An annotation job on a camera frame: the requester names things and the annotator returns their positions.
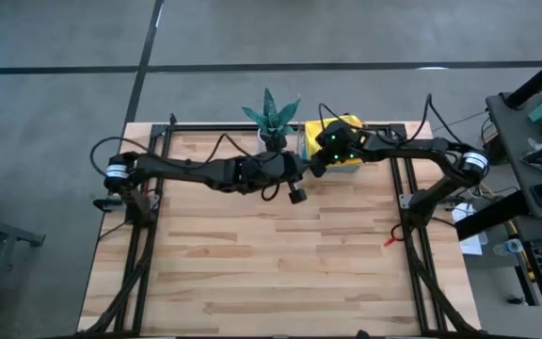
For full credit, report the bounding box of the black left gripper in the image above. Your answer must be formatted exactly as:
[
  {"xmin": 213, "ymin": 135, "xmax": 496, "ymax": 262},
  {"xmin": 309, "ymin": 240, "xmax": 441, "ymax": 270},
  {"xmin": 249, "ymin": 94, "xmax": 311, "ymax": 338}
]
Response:
[{"xmin": 235, "ymin": 150, "xmax": 311, "ymax": 195}]

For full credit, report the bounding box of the yellow microfiber towel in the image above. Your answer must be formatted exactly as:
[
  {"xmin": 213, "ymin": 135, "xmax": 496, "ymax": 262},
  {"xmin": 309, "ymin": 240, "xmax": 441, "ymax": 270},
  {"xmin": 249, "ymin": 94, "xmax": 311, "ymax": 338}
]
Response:
[{"xmin": 304, "ymin": 114, "xmax": 364, "ymax": 167}]

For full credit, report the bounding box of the clear plastic bin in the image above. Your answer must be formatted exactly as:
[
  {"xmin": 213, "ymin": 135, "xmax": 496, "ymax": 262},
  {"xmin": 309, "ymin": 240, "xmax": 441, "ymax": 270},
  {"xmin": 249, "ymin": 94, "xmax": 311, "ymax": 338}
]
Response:
[{"xmin": 297, "ymin": 121, "xmax": 376, "ymax": 174}]

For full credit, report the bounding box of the green plant in white pot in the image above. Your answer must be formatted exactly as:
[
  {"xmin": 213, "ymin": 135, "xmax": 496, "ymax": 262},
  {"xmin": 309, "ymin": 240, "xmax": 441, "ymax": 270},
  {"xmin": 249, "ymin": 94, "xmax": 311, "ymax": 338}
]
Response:
[{"xmin": 241, "ymin": 88, "xmax": 301, "ymax": 153}]

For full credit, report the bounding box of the black controller box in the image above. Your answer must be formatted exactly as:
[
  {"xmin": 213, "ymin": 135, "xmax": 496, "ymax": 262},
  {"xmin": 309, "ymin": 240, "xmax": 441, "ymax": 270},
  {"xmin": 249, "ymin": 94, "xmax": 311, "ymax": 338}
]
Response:
[{"xmin": 435, "ymin": 196, "xmax": 466, "ymax": 211}]

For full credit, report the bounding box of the white paper sheet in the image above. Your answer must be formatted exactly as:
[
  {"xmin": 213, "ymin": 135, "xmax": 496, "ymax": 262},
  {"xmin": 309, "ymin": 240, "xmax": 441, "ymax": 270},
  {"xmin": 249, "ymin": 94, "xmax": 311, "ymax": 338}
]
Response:
[{"xmin": 452, "ymin": 202, "xmax": 488, "ymax": 256}]

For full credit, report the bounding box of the black desk crossbeam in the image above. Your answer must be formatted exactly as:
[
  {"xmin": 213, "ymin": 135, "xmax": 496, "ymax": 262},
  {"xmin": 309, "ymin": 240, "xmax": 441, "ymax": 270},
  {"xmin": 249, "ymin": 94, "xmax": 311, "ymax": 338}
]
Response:
[{"xmin": 454, "ymin": 190, "xmax": 535, "ymax": 241}]

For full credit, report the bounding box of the grey side desk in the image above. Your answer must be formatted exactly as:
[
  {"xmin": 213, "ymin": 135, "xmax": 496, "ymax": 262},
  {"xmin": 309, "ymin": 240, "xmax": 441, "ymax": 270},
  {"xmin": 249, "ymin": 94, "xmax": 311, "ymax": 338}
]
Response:
[{"xmin": 486, "ymin": 89, "xmax": 542, "ymax": 338}]

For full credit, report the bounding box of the clear water bottle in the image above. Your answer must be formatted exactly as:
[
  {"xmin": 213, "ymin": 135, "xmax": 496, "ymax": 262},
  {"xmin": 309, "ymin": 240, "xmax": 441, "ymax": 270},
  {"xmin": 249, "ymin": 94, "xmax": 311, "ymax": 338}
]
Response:
[{"xmin": 493, "ymin": 238, "xmax": 525, "ymax": 257}]

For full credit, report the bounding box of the black diagonal pole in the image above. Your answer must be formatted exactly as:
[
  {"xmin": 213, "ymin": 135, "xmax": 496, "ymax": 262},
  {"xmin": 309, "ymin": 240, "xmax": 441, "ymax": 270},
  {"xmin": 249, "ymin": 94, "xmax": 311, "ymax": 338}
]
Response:
[{"xmin": 505, "ymin": 46, "xmax": 542, "ymax": 109}]

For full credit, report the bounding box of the grey stand leg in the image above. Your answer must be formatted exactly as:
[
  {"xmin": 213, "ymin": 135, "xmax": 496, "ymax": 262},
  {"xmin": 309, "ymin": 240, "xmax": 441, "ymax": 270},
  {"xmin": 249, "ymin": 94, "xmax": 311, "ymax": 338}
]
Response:
[{"xmin": 0, "ymin": 211, "xmax": 46, "ymax": 249}]

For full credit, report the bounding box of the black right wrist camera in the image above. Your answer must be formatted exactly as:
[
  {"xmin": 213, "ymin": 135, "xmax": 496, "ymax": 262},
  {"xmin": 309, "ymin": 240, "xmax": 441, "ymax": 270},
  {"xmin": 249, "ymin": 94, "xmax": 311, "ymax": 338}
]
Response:
[{"xmin": 308, "ymin": 156, "xmax": 329, "ymax": 179}]

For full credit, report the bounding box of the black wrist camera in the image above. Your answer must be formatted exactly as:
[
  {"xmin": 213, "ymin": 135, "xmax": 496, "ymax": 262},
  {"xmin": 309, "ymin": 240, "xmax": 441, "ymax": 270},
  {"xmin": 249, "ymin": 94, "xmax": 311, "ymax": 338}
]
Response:
[
  {"xmin": 287, "ymin": 181, "xmax": 309, "ymax": 205},
  {"xmin": 308, "ymin": 156, "xmax": 329, "ymax": 179}
]

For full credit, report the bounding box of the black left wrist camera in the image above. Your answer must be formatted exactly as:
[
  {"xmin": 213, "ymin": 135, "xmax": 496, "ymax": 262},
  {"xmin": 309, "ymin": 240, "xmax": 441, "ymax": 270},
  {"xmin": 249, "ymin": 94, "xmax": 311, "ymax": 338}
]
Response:
[{"xmin": 287, "ymin": 181, "xmax": 309, "ymax": 205}]

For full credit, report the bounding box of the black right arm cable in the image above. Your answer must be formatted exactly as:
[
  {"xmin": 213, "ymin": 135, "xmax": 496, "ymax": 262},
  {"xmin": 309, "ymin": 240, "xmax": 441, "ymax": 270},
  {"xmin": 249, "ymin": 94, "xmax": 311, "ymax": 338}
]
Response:
[{"xmin": 317, "ymin": 92, "xmax": 447, "ymax": 148}]

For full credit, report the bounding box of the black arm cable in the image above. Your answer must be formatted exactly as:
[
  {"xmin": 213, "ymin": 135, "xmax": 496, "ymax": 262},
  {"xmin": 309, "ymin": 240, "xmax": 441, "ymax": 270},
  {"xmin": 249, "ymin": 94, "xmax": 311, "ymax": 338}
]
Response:
[
  {"xmin": 317, "ymin": 92, "xmax": 447, "ymax": 148},
  {"xmin": 88, "ymin": 133, "xmax": 256, "ymax": 179}
]

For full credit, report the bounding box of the red cable clip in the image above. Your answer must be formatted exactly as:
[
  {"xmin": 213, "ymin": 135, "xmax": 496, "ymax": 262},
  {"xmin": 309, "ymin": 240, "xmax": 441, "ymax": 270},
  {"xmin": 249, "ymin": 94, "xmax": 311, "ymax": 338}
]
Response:
[{"xmin": 382, "ymin": 234, "xmax": 405, "ymax": 250}]

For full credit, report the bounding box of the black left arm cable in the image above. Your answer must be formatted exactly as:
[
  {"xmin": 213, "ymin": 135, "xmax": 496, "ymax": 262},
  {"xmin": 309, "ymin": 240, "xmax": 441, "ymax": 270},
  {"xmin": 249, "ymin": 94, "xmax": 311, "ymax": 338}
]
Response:
[{"xmin": 88, "ymin": 133, "xmax": 256, "ymax": 179}]

